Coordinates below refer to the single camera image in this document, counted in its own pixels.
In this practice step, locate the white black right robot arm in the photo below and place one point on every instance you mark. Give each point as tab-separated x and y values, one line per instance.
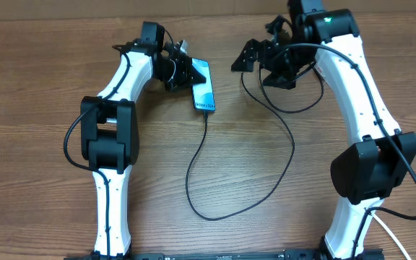
379	154

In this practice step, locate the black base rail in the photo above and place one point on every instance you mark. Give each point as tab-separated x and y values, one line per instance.
226	255

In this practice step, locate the blue Galaxy smartphone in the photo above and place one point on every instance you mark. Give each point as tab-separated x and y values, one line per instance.
202	93

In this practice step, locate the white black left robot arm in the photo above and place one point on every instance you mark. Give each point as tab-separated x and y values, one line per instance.
109	127

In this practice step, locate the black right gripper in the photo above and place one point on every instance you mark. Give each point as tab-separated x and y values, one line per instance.
268	53

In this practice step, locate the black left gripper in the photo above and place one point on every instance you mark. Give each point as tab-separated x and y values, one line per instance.
185	70

